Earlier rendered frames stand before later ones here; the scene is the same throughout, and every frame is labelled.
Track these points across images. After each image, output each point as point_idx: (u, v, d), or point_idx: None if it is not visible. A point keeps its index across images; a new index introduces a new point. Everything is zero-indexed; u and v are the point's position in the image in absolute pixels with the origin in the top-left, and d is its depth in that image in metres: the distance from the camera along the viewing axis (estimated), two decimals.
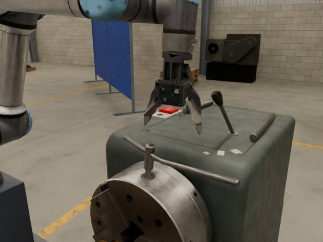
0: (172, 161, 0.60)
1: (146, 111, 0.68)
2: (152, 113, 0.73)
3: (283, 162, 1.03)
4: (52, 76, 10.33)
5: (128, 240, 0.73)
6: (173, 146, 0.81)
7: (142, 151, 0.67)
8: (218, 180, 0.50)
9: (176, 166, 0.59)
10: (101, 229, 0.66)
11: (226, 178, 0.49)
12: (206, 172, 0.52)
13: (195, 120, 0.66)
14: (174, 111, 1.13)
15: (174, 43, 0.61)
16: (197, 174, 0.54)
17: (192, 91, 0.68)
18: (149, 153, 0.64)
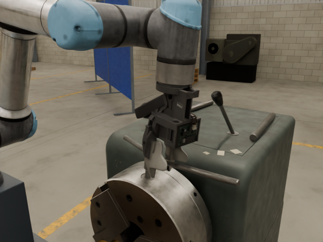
0: (172, 161, 0.60)
1: (166, 163, 0.56)
2: (155, 161, 0.60)
3: (283, 162, 1.03)
4: (52, 76, 10.33)
5: (128, 240, 0.73)
6: None
7: (142, 151, 0.67)
8: (218, 180, 0.50)
9: (176, 166, 0.59)
10: (101, 229, 0.66)
11: (226, 178, 0.49)
12: (206, 172, 0.52)
13: (185, 158, 0.61)
14: None
15: (189, 76, 0.52)
16: (197, 174, 0.54)
17: None
18: None
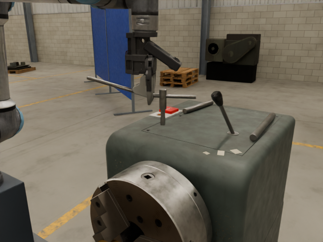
0: None
1: (136, 84, 0.87)
2: None
3: (283, 162, 1.03)
4: (52, 76, 10.33)
5: (128, 240, 0.73)
6: (173, 146, 0.81)
7: (170, 98, 0.84)
8: (99, 81, 0.86)
9: None
10: (101, 229, 0.66)
11: (94, 78, 0.86)
12: (108, 81, 0.86)
13: (135, 90, 0.83)
14: (174, 111, 1.13)
15: (131, 23, 0.79)
16: (115, 86, 0.86)
17: (145, 71, 0.79)
18: (160, 93, 0.85)
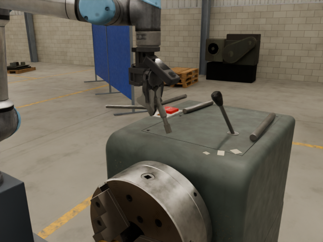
0: (141, 105, 0.91)
1: None
2: None
3: (283, 162, 1.03)
4: (52, 76, 10.33)
5: (128, 240, 0.73)
6: (173, 146, 0.81)
7: (166, 103, 0.85)
8: (115, 107, 0.99)
9: (139, 109, 0.92)
10: (101, 229, 0.66)
11: (111, 105, 1.00)
12: (120, 105, 0.97)
13: (138, 101, 0.89)
14: (174, 111, 1.13)
15: None
16: (126, 107, 0.96)
17: (143, 84, 0.83)
18: None
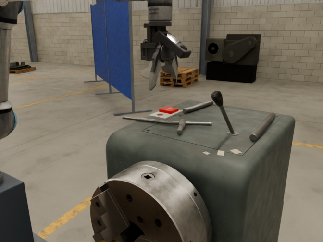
0: (162, 120, 1.00)
1: (161, 66, 0.97)
2: (171, 73, 0.95)
3: (283, 162, 1.03)
4: (52, 76, 10.33)
5: (128, 240, 0.73)
6: (173, 146, 0.81)
7: (189, 124, 0.96)
8: (130, 119, 1.05)
9: (158, 121, 0.99)
10: (101, 229, 0.66)
11: (128, 118, 1.06)
12: (139, 119, 1.04)
13: (142, 73, 0.87)
14: (174, 111, 1.13)
15: None
16: (142, 121, 1.02)
17: (155, 53, 0.85)
18: None
